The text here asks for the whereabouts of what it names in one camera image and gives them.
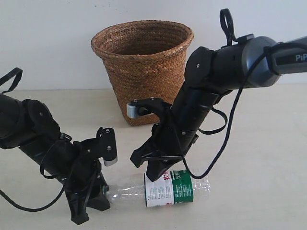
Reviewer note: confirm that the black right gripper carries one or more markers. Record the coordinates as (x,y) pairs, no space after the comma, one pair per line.
(170,142)

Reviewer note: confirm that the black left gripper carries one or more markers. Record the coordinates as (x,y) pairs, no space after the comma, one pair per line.
(69,160)

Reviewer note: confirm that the clear plastic bottle green label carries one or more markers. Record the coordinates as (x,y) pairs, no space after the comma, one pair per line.
(174,187)

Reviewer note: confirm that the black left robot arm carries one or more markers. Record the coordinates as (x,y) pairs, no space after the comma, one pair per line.
(30,126)

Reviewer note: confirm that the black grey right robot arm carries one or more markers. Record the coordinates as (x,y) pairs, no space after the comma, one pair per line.
(253,62)

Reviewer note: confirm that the brown woven wicker basket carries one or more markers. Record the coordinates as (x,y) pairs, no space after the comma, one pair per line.
(143,59)

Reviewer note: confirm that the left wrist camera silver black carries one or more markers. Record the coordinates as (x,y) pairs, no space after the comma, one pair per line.
(102,146)

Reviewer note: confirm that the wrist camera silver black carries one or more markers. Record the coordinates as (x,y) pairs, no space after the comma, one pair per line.
(148,106)
(102,146)

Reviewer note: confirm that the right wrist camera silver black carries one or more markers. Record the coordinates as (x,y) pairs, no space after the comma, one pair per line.
(148,106)

